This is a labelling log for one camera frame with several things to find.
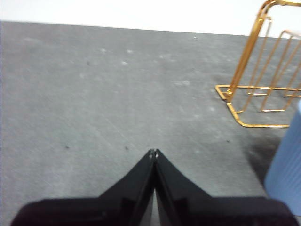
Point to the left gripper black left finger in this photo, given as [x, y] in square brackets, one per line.
[122, 207]

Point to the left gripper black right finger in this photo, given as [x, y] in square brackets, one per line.
[188, 207]

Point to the blue ribbed plastic cup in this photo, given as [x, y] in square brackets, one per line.
[287, 164]

